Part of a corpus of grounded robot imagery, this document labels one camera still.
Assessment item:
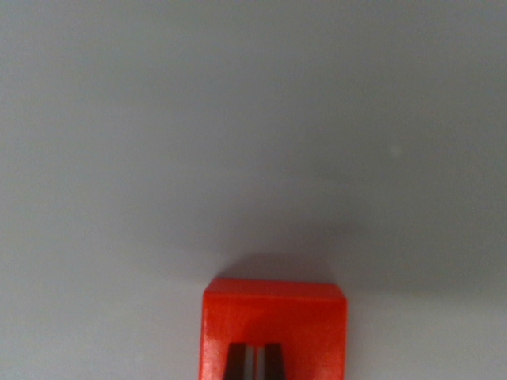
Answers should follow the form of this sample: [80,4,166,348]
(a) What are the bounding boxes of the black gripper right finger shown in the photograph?
[257,342,288,380]

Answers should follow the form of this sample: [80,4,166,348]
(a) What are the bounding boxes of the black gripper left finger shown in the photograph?
[223,342,255,380]

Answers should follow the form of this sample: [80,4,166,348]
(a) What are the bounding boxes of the red cube block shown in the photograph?
[198,276,349,380]

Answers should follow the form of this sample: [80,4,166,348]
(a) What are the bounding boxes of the white plastic tray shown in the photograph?
[0,0,507,380]

